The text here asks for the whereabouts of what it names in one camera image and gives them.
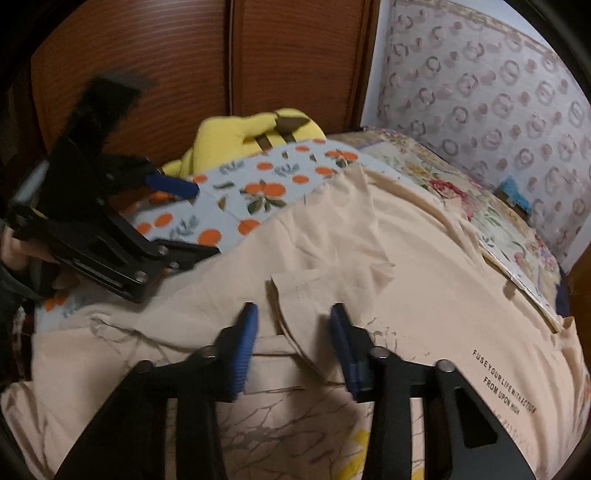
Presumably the floral quilt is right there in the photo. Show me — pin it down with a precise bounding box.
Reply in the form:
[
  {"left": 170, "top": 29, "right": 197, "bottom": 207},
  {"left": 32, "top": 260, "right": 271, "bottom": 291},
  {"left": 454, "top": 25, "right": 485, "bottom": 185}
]
[{"left": 329, "top": 129, "right": 571, "bottom": 318}]

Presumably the patterned lace wall curtain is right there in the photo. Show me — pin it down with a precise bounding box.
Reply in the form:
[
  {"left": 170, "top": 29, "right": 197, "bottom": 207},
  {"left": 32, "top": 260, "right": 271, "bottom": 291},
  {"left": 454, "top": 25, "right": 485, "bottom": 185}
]
[{"left": 377, "top": 1, "right": 590, "bottom": 260}]

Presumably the brown wooden wardrobe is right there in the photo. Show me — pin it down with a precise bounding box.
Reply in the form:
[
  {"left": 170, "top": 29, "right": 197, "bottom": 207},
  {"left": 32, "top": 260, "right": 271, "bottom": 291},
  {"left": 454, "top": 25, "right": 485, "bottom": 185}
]
[{"left": 31, "top": 1, "right": 379, "bottom": 164}]

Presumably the yellow Pikachu plush toy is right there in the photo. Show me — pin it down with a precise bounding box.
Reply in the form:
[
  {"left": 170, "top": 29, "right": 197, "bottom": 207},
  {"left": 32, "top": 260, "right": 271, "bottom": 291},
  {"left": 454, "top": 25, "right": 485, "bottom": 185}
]
[{"left": 162, "top": 108, "right": 325, "bottom": 178}]

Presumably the peach t-shirt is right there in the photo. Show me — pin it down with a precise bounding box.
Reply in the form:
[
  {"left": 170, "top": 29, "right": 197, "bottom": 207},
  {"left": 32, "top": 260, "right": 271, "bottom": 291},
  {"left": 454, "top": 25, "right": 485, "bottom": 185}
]
[{"left": 1, "top": 166, "right": 590, "bottom": 479}]

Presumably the blue item at bedhead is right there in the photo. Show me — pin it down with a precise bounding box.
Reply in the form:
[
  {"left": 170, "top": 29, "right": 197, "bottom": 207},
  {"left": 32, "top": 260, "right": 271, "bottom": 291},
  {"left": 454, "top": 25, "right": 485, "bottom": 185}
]
[{"left": 494, "top": 176, "right": 532, "bottom": 217}]

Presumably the person's left hand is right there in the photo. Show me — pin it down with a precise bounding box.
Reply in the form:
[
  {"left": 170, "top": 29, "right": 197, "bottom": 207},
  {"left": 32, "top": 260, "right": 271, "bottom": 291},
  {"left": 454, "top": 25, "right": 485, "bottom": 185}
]
[{"left": 1, "top": 227, "right": 56, "bottom": 271}]

